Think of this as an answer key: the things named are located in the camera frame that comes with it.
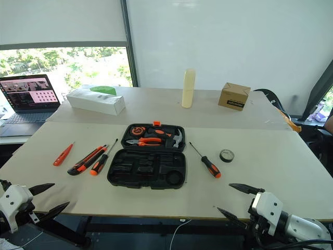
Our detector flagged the orange black utility knife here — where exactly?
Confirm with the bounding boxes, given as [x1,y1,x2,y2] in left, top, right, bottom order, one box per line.
[67,145,108,176]

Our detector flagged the thin white cable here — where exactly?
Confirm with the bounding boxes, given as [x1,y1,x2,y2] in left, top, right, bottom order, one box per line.
[169,218,193,250]

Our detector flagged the black table frame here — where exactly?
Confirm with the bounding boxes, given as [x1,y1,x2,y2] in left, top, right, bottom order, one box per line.
[33,214,250,248]

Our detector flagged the black chair backrest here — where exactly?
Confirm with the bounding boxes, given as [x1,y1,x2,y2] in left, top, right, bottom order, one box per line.
[253,88,292,118]

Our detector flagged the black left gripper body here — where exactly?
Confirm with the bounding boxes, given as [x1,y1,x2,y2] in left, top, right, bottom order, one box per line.
[17,199,40,224]

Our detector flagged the long white carton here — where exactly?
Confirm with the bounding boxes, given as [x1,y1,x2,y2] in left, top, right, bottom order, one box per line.
[66,87,126,116]

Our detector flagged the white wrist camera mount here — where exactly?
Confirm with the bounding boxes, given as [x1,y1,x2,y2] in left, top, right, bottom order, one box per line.
[251,192,285,236]
[0,184,34,234]

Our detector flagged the open black laptop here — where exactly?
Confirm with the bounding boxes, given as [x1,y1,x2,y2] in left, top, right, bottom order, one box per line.
[0,74,62,138]

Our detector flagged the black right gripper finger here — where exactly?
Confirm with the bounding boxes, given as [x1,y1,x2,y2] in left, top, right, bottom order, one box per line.
[228,183,266,196]
[213,205,247,230]

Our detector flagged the orange voltage tester pen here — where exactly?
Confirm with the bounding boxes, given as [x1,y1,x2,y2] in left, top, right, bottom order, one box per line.
[53,142,75,167]

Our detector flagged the orange black tape measure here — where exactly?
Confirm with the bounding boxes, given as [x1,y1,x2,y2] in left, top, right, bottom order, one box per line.
[131,126,148,136]

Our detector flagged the black tool case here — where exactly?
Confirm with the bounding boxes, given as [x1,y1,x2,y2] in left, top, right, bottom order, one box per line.
[106,120,188,190]

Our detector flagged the dark slanted window beam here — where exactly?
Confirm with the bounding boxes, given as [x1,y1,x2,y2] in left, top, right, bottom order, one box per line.
[301,59,333,122]

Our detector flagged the dark window frame post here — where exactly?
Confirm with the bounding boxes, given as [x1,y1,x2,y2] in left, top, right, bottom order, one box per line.
[120,0,139,88]

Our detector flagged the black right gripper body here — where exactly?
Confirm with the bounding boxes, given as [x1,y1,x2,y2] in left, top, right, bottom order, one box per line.
[246,198,271,236]

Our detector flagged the orange object at table edge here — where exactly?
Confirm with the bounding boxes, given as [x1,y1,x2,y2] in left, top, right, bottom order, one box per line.
[285,114,302,133]

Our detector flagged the brown cardboard box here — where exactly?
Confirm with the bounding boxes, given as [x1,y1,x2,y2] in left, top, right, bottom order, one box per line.
[217,82,252,112]

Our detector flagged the black electrical tape roll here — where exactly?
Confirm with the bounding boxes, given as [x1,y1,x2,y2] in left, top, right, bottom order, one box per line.
[219,148,236,163]

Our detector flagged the claw hammer orange black handle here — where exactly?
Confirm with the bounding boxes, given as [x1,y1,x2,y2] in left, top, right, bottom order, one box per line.
[144,128,184,150]

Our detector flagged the green rounded object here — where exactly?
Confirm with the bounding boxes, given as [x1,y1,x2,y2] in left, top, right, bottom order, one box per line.
[89,85,117,96]

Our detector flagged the orange black handled screwdriver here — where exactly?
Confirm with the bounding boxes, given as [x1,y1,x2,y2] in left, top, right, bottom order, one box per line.
[89,138,119,176]
[188,142,222,179]

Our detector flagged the orange handled pliers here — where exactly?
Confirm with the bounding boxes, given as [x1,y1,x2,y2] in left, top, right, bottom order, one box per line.
[126,137,163,147]

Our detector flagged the cream plastic bottle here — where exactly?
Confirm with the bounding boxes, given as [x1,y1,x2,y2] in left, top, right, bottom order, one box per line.
[181,68,197,109]

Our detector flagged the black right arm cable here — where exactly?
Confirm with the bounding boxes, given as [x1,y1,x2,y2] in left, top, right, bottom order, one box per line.
[249,233,333,250]

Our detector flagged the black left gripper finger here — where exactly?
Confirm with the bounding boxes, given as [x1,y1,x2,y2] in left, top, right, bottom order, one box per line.
[28,183,56,196]
[38,201,71,223]

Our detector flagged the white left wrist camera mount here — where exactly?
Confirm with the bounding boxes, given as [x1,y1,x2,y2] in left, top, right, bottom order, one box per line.
[0,184,34,234]

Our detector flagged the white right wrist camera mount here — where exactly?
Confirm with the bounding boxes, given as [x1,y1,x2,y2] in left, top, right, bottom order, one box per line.
[251,192,285,236]

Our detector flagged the white side desk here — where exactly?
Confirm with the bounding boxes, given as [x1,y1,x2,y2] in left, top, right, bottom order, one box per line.
[0,135,32,146]

